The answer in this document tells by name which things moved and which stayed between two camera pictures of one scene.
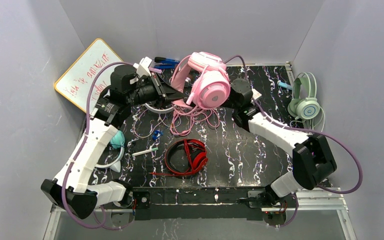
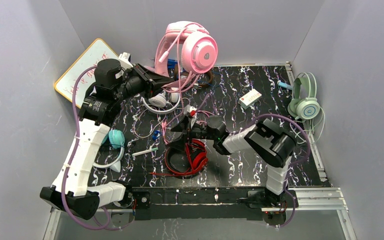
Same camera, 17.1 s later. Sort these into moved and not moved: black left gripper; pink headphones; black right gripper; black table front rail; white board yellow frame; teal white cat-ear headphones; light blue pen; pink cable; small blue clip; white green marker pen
Moved: black left gripper; black right gripper; pink cable; pink headphones
Not moved: white green marker pen; small blue clip; light blue pen; teal white cat-ear headphones; white board yellow frame; black table front rail
